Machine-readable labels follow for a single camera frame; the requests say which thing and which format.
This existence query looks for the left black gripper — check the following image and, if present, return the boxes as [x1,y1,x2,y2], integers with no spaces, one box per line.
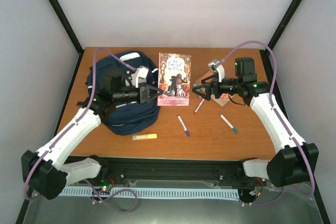
[114,83,164,105]

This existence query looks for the orange green paperback book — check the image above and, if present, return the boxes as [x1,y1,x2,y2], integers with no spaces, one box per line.
[194,70,229,106]

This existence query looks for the pink paperback book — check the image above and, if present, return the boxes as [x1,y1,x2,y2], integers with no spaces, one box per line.
[157,52,192,106]

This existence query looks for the navy blue backpack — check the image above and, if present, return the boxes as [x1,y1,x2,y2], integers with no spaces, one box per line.
[76,51,160,135]

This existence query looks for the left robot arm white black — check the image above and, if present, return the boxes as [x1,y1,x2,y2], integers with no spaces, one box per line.
[21,66,163,200]

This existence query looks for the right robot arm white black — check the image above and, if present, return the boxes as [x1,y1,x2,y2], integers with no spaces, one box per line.
[192,57,319,189]

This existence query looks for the red capped marker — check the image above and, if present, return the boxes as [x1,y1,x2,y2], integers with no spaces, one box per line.
[194,99,205,114]

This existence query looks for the purple capped marker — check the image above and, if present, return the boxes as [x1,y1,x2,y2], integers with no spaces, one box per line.
[177,115,190,137]

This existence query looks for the yellow highlighter pen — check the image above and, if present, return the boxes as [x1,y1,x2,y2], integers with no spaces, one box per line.
[132,134,158,141]

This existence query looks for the green capped marker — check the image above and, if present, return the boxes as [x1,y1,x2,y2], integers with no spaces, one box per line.
[220,114,238,133]

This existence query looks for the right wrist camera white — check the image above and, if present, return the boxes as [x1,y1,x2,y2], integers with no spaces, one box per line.
[208,59,225,82]

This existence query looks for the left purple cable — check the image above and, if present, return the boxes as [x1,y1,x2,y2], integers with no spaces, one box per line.
[23,47,139,213]

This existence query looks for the purple cable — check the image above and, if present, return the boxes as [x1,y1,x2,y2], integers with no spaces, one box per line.
[217,40,316,207]
[23,47,139,213]

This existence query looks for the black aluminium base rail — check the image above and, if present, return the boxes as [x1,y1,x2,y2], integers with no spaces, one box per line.
[34,155,316,190]

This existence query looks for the light blue cable duct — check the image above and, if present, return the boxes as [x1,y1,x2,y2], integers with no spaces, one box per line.
[59,185,240,200]

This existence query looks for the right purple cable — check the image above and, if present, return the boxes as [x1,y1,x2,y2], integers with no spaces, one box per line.
[217,40,316,207]

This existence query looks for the right black frame post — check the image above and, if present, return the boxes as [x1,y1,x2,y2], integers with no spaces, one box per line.
[268,0,303,50]

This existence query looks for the black frame post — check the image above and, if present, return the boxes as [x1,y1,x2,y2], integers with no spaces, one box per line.
[268,0,303,50]
[33,0,85,55]

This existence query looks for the left black frame post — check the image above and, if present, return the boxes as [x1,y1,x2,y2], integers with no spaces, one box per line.
[33,0,85,55]

